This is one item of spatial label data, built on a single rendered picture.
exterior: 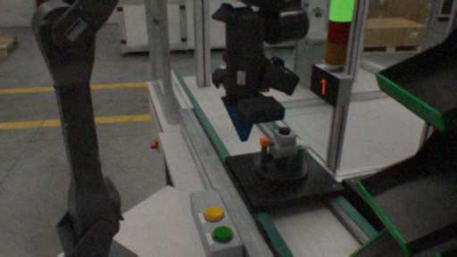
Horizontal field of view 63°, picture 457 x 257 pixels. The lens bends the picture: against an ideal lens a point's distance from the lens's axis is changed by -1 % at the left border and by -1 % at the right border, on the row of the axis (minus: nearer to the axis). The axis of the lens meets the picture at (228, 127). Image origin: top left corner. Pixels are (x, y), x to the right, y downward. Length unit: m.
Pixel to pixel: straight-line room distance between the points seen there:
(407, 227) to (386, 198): 0.06
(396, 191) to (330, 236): 0.38
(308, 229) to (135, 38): 5.25
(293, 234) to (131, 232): 0.40
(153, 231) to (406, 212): 0.65
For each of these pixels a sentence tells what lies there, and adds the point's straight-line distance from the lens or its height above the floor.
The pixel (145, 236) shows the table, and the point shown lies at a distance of 1.00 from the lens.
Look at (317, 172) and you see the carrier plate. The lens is 1.04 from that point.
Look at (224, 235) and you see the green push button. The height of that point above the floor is 0.97.
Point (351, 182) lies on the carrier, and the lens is 1.02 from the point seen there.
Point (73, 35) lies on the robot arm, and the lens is 0.44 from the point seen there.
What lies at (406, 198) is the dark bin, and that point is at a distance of 0.56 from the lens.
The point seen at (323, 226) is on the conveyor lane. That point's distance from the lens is 0.95.
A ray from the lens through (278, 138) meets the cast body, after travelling 0.95.
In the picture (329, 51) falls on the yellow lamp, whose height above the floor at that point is 1.29.
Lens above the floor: 1.51
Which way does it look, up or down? 26 degrees down
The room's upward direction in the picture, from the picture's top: straight up
